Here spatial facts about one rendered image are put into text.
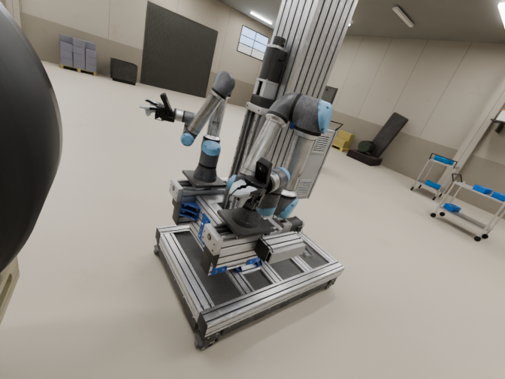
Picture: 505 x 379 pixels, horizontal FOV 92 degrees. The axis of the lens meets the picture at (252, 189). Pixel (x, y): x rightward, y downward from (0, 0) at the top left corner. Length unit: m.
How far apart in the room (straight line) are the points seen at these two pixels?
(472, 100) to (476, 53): 1.32
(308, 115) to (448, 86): 9.21
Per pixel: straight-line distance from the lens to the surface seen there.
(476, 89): 9.91
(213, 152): 1.50
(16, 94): 0.39
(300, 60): 1.29
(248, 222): 1.19
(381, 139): 9.79
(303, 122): 1.00
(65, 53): 11.18
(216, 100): 1.47
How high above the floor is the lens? 1.34
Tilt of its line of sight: 23 degrees down
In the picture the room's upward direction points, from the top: 18 degrees clockwise
